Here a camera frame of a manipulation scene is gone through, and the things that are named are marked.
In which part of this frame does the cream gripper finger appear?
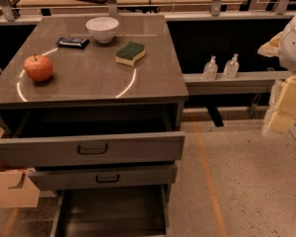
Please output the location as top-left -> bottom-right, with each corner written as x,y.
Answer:
258,33 -> 282,57
261,73 -> 296,136

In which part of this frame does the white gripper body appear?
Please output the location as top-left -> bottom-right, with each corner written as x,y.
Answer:
279,15 -> 296,72

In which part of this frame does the green yellow sponge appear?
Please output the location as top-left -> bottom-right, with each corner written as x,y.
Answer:
115,41 -> 146,66

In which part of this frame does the grey bottom drawer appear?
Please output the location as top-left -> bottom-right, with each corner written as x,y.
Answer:
50,186 -> 171,237

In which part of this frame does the grey drawer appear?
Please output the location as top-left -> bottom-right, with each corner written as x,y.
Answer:
29,164 -> 178,191
0,110 -> 185,167
50,186 -> 171,237

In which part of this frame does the grey drawer cabinet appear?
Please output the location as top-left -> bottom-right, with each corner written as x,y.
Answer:
0,14 -> 189,237

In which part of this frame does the grey middle drawer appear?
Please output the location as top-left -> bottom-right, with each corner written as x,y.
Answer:
29,164 -> 178,191

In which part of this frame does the grey top drawer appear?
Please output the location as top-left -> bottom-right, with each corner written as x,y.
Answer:
0,110 -> 185,167

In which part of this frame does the right clear pump bottle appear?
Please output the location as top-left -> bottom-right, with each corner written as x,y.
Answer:
224,53 -> 239,78

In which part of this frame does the clear pump bottle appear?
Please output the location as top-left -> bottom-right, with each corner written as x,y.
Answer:
203,55 -> 218,80
224,53 -> 239,78

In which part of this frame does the left clear pump bottle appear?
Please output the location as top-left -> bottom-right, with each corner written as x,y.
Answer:
203,55 -> 218,80

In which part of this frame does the white bowl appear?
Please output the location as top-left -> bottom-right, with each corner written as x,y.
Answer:
86,17 -> 119,43

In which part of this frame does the dark snack bar wrapper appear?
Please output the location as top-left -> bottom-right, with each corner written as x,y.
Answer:
56,38 -> 90,49

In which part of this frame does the red apple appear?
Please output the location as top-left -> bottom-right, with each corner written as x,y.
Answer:
23,54 -> 53,82

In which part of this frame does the cardboard box left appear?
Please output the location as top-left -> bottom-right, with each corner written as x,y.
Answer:
0,127 -> 40,209

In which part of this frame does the grey metal shelf rail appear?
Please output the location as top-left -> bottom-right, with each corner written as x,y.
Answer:
184,71 -> 291,96

